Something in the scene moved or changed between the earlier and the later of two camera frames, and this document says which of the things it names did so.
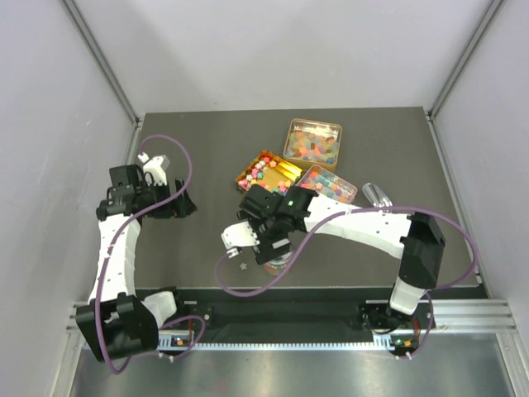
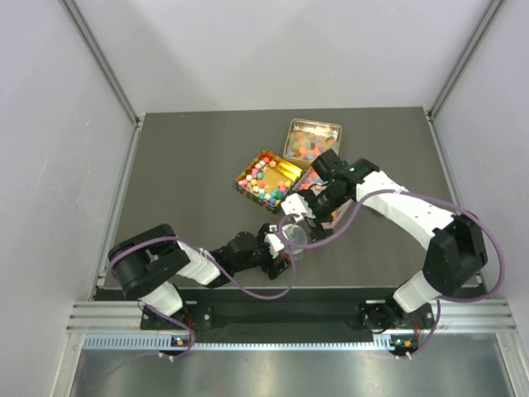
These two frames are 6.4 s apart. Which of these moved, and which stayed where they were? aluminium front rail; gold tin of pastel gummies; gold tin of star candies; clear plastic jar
Moved: clear plastic jar
Stayed: gold tin of star candies; aluminium front rail; gold tin of pastel gummies
